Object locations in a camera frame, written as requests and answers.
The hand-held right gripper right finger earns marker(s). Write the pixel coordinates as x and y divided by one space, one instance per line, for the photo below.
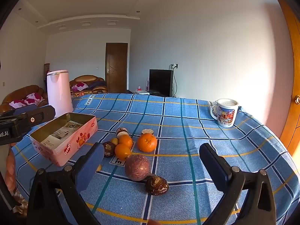
215 168

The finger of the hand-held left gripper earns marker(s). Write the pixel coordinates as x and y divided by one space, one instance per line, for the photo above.
31 121
32 109

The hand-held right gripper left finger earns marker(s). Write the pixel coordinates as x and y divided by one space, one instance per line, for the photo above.
90 166

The pink tin box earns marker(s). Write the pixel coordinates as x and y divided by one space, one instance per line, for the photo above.
70 145

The small orange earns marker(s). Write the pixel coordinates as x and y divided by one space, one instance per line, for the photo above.
122 152
126 141

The purple passion fruit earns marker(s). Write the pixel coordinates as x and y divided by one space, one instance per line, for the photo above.
137 167

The large orange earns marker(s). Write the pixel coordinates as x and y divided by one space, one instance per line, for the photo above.
147 143

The white pink floral pillow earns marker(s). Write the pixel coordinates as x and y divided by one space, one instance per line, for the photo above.
34 97
17 103
79 86

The brown leather sofa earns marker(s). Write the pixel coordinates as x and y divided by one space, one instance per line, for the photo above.
21 92

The pink electric kettle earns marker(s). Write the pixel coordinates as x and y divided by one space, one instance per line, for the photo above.
58 91

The printed white mug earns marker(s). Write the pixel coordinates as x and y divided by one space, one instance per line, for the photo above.
226 118

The blue plaid tablecloth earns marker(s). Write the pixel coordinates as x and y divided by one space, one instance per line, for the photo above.
187 121

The brown leather armchair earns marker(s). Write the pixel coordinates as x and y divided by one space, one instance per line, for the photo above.
86 77

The dark blue blanket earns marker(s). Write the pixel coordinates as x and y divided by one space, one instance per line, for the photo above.
99 83

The white low table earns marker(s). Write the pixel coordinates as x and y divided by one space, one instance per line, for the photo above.
140 92

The dark brown wooden door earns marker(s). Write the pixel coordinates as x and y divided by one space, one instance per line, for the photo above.
116 68

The black television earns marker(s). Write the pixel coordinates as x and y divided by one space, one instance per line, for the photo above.
160 82

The light wooden door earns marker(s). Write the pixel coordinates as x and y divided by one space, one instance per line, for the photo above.
290 75

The white wall socket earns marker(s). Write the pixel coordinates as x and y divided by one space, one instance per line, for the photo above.
175 66

